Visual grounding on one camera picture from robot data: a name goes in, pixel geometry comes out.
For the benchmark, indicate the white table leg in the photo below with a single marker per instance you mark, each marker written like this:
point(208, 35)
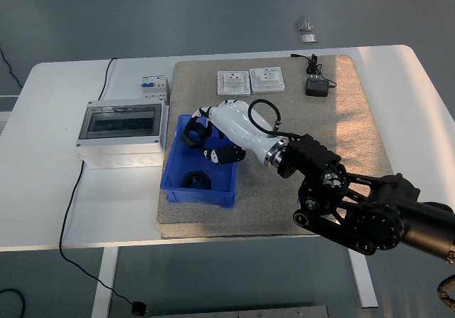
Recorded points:
point(364, 282)
point(105, 282)

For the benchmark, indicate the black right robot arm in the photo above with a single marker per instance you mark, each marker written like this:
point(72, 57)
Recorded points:
point(355, 204)

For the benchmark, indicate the black hexagonal nut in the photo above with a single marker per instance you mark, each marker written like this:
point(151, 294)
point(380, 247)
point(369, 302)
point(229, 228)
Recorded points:
point(204, 183)
point(188, 142)

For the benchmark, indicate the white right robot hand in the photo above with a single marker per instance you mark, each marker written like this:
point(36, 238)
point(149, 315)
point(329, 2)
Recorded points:
point(238, 122)

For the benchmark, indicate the grey metal plate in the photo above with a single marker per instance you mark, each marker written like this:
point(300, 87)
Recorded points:
point(238, 312)

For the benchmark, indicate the open silver floor outlet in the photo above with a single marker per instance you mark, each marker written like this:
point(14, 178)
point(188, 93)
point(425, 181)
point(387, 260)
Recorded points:
point(302, 24)

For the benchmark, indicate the white distribution box clear lid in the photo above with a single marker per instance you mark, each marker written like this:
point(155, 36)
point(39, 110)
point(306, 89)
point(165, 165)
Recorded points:
point(121, 143)

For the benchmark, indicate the black power adapter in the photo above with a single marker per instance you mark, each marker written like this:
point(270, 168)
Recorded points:
point(317, 87)

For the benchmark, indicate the blue plastic box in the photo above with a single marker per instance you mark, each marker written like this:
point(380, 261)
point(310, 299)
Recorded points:
point(177, 175)

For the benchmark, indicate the flat silver floor outlet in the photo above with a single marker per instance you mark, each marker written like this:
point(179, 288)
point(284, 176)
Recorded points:
point(308, 38)

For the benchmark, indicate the white circuit breaker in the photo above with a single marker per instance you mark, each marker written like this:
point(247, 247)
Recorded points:
point(153, 85)

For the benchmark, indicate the grey-brown mat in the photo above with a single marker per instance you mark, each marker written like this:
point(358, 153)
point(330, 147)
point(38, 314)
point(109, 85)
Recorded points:
point(266, 211)

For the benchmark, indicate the white socket panel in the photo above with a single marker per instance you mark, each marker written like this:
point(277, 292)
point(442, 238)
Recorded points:
point(232, 82)
point(266, 79)

